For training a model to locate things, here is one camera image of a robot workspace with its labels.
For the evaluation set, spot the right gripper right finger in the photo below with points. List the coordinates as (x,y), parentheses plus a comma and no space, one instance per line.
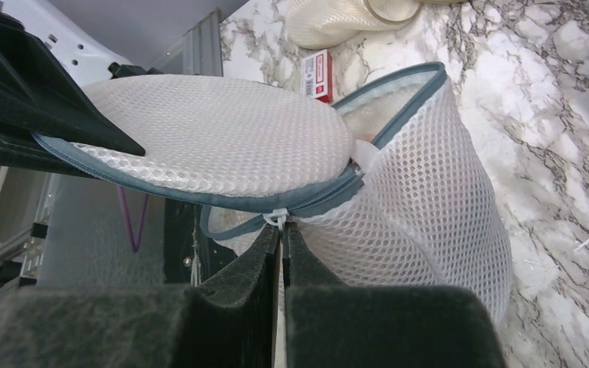
(330,324)

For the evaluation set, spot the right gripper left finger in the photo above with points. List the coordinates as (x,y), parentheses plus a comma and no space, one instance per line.
(227,321)

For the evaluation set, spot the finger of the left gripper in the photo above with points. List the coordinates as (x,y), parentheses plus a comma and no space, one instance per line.
(37,95)

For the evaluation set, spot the white mesh laundry bag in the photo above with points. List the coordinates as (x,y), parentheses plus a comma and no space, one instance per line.
(385,185)

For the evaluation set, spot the red white small box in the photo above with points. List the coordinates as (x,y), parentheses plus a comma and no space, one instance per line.
(316,76)

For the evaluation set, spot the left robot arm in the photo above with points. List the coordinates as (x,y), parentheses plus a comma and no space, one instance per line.
(82,57)

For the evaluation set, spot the embroidery hoop with cloth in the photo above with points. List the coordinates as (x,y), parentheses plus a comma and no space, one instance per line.
(320,24)

